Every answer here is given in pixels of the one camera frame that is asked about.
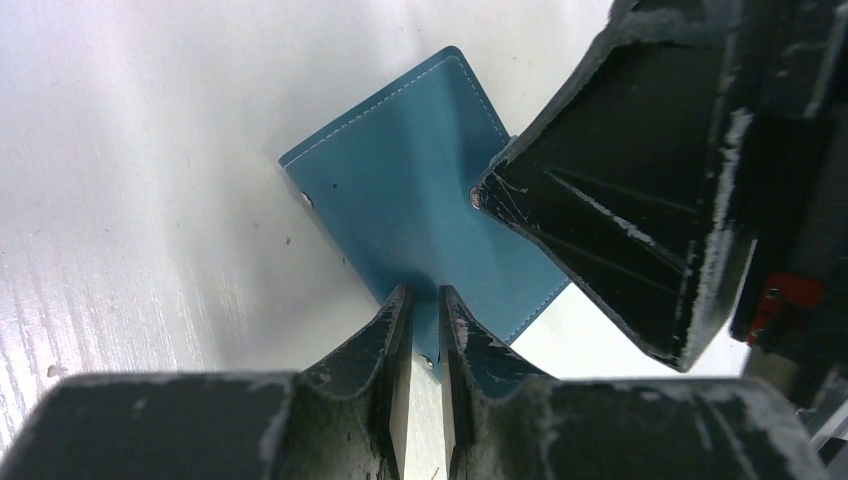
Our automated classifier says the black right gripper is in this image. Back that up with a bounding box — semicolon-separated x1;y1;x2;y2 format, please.
477;1;847;408

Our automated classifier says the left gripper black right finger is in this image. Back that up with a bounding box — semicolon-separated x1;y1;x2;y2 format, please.
439;285;557;479

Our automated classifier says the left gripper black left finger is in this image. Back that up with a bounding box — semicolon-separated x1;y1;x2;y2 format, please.
301;285;412;479

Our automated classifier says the blue leather card holder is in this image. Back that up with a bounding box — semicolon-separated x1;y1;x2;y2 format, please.
279;46;568;366

